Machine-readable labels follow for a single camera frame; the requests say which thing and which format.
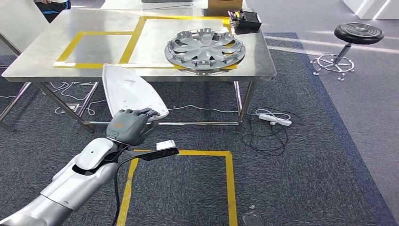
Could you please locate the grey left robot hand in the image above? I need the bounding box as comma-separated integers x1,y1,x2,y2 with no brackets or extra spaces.
106,107,161,146

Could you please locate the white iron-shaped plastic part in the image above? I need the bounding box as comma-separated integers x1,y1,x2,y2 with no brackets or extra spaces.
102,64,170,123

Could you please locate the stainless steel workbench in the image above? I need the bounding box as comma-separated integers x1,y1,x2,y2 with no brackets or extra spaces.
1,8,278,134

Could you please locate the grey wheel hubcap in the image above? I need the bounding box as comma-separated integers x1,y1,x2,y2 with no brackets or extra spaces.
164,28,246,75

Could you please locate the yellow floor tape square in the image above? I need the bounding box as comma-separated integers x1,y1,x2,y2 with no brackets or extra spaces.
116,149,238,226

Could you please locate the white table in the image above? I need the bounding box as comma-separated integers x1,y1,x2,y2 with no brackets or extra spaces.
100,0,209,10

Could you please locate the person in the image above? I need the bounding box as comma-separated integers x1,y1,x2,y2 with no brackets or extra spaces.
33,0,72,24

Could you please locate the white power strip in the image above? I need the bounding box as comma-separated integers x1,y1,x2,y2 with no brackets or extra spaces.
258,113,293,127

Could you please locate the pale grey table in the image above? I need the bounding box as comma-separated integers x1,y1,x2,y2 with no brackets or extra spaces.
0,0,50,132

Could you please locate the brown cardboard box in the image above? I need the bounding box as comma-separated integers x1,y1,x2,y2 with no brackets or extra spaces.
202,0,244,17

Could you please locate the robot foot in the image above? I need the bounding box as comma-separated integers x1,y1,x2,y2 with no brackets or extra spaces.
242,212,265,226

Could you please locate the black open tool box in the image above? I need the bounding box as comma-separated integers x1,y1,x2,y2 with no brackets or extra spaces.
227,9,263,34

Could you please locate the black round stool chrome base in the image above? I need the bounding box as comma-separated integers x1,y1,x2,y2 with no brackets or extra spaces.
310,22,385,82

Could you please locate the white low partition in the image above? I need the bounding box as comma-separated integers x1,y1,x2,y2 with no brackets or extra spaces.
343,0,399,20

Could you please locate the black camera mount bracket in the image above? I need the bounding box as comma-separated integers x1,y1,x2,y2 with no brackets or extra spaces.
120,146,180,162

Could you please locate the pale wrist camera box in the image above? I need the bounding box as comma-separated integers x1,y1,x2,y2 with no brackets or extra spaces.
156,140,177,151

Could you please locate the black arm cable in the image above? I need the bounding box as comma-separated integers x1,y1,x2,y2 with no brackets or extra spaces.
112,154,147,226

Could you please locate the white floor cable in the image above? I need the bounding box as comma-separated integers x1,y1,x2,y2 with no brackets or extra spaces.
49,81,108,117

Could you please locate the white power strip cable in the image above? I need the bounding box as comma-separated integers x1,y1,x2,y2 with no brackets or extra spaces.
168,104,292,121

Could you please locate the black floor cable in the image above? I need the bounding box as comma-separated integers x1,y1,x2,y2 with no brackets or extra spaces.
241,107,301,157

